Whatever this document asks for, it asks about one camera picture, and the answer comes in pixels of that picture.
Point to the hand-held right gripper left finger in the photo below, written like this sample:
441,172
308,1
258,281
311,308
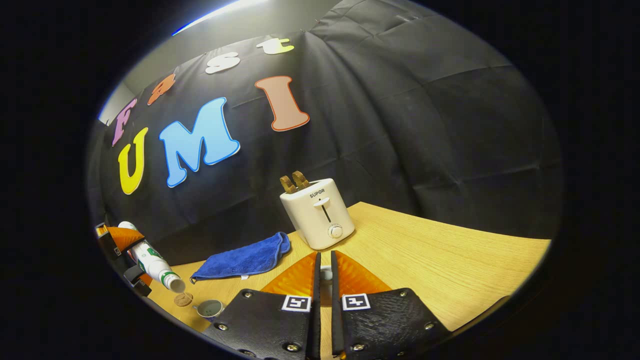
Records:
315,325

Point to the white blue patterned teacup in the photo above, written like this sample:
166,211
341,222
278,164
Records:
210,309

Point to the black backdrop cloth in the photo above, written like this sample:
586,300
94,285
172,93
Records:
425,125

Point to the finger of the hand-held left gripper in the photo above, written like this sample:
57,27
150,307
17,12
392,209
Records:
140,281
125,237

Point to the blue towel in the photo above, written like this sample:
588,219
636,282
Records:
245,259

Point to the white toaster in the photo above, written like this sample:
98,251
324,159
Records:
315,220

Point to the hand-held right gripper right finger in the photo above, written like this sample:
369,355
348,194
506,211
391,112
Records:
337,325

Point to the round brown coaster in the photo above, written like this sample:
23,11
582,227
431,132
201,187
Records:
183,299

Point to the clear plastic water bottle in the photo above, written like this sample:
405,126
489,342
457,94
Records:
152,262

